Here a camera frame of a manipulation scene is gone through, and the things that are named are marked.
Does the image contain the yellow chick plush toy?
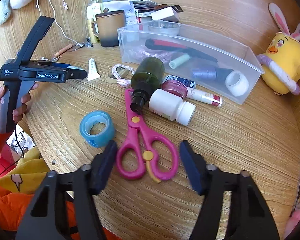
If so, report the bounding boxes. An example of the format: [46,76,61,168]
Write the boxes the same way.
[256,2,300,95]

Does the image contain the yellow green spray bottle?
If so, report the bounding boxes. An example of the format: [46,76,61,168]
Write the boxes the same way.
[86,0,105,43]

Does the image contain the pink plastic scissors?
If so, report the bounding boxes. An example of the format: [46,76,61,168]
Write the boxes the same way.
[116,89,178,181]

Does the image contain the white tape roll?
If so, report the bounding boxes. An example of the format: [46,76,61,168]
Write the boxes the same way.
[225,70,249,97]

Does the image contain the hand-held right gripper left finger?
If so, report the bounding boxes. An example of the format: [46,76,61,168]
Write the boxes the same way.
[15,140,118,240]

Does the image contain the pink round jar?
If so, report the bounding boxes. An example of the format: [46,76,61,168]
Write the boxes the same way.
[162,80,188,100]

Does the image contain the dark green pump bottle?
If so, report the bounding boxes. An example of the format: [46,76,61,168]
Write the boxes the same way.
[130,57,165,112]

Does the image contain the pink rope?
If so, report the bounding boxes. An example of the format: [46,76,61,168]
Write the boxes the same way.
[137,45,175,64]

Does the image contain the person's left hand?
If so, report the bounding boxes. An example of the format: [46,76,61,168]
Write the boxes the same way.
[0,82,39,123]

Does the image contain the dark brown hair clip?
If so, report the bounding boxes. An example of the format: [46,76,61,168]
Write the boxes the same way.
[154,4,183,13]

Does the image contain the yellow printed cloth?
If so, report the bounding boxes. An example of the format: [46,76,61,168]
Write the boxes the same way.
[0,146,57,194]

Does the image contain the person's left forearm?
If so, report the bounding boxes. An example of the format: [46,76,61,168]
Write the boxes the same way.
[0,102,18,180]

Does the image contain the bowl of beads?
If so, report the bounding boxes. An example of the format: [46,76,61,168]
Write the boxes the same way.
[147,20,182,36]

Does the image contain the stack of booklets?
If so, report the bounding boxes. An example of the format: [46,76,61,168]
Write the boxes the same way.
[130,0,158,24]

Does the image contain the long white cable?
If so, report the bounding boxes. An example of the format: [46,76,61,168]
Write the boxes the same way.
[46,0,83,46]

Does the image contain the blue tape roll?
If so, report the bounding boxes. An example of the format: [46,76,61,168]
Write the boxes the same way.
[79,110,115,147]

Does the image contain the white printed paper bag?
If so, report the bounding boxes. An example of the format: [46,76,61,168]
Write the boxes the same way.
[104,1,138,27]

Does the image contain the clear plastic storage box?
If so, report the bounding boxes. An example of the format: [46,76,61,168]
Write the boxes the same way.
[117,20,265,105]

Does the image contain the red black lint brush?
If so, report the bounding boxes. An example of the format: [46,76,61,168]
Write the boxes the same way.
[145,38,218,63]

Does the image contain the brown ceramic mug with lid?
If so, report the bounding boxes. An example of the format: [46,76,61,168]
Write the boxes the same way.
[91,9,127,47]

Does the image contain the pink wooden stick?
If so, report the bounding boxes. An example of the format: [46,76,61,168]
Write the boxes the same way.
[54,44,73,55]

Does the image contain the orange jacket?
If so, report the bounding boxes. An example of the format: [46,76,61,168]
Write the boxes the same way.
[0,177,108,240]

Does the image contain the white cardboard box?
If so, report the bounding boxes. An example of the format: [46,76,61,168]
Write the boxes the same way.
[151,6,180,22]

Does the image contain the beige tube with red cap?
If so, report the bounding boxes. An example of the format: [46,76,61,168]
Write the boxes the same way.
[186,89,223,107]

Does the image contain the purple tube with black cap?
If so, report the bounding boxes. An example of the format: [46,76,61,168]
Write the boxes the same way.
[192,67,234,82]

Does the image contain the small white ointment tube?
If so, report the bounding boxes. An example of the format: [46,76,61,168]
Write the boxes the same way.
[87,58,100,81]

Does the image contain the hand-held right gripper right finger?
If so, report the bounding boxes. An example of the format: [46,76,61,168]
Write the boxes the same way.
[179,141,280,240]

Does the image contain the pale green plastic tube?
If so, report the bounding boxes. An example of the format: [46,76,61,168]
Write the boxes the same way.
[169,54,190,68]

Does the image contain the pink white braided keychain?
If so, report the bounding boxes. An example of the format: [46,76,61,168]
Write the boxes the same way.
[107,64,135,88]

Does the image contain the pink soft object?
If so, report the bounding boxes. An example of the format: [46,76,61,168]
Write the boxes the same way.
[285,202,300,240]

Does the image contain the blue card box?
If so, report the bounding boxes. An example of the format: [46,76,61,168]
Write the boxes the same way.
[165,75,197,88]

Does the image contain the white pill bottle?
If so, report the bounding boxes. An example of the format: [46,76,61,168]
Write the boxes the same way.
[149,89,196,126]

